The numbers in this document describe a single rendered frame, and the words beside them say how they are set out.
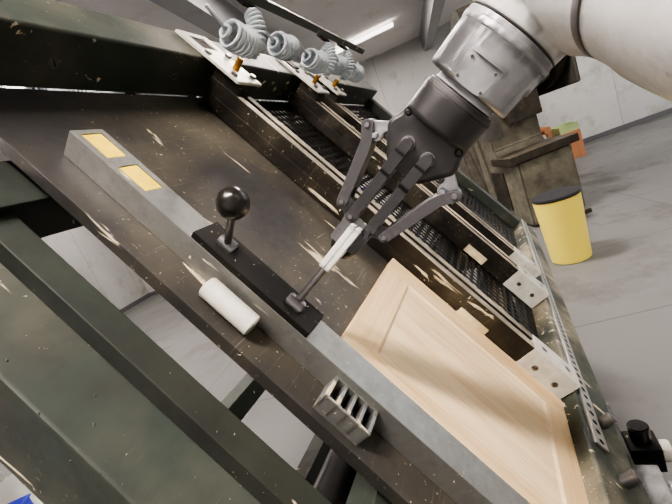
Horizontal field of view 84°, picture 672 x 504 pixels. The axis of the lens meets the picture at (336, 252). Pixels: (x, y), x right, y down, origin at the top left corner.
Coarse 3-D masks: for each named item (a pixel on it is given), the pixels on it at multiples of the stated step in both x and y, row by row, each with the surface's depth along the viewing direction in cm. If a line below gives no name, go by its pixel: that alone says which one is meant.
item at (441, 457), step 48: (144, 192) 50; (192, 240) 49; (240, 288) 48; (288, 336) 48; (336, 336) 51; (384, 384) 50; (384, 432) 48; (432, 432) 49; (432, 480) 48; (480, 480) 47
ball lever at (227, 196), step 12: (228, 192) 40; (240, 192) 40; (216, 204) 40; (228, 204) 39; (240, 204) 40; (228, 216) 40; (240, 216) 41; (228, 228) 45; (228, 240) 48; (228, 252) 49
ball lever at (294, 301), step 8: (344, 256) 47; (352, 256) 48; (320, 272) 48; (312, 280) 49; (304, 288) 49; (312, 288) 49; (288, 296) 49; (296, 296) 49; (304, 296) 49; (288, 304) 48; (296, 304) 48; (304, 304) 49; (296, 312) 48
